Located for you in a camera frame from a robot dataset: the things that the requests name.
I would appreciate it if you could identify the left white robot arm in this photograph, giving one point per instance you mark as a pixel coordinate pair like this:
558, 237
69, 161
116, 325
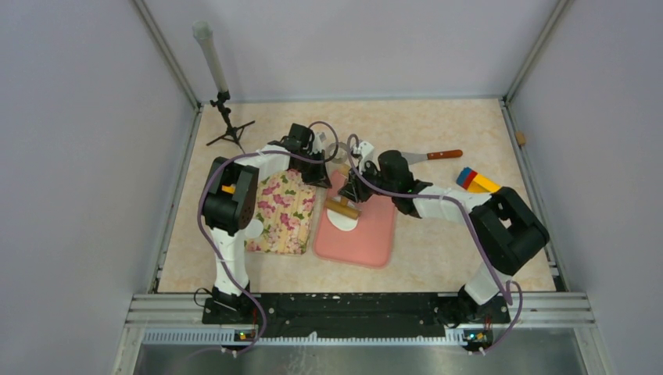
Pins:
228, 201

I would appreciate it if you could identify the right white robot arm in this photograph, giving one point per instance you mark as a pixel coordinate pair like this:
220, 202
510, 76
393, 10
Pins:
506, 232

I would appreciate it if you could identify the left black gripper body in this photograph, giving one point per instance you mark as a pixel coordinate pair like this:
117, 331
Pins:
317, 155

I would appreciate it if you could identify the small cork piece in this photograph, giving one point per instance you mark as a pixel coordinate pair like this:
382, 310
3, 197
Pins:
520, 138

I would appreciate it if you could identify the floral rectangular tray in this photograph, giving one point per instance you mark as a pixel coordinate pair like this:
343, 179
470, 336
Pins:
284, 206

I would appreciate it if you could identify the pink silicone mat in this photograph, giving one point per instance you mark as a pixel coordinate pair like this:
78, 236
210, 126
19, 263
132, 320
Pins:
364, 241

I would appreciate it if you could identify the black tripod with tube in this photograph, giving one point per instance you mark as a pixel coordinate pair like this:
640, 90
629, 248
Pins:
203, 34

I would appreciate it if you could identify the colourful toy block stack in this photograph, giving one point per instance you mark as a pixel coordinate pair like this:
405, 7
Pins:
474, 182

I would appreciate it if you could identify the wooden rolling pin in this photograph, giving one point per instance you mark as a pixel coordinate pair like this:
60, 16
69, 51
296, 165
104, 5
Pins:
337, 203

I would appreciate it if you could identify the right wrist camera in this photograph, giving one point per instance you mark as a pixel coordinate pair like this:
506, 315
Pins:
363, 152

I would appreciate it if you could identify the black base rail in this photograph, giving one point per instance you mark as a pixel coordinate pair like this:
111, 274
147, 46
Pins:
354, 315

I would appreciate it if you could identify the white dough ball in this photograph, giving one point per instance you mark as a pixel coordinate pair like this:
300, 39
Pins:
340, 221

